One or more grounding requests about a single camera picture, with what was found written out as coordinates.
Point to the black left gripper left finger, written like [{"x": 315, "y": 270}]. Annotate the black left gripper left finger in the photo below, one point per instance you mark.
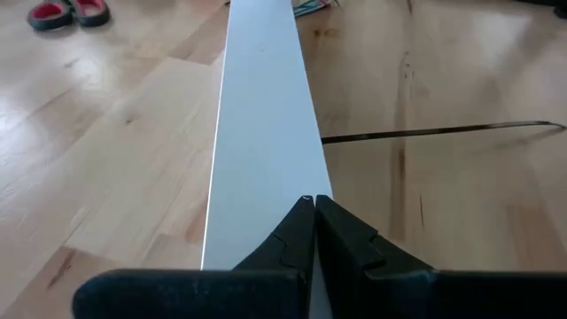
[{"x": 199, "y": 297}]

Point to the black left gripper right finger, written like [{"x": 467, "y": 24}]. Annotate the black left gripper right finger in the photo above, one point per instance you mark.
[{"x": 421, "y": 297}]

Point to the white duct cover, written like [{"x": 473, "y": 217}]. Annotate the white duct cover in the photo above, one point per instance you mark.
[{"x": 266, "y": 111}]

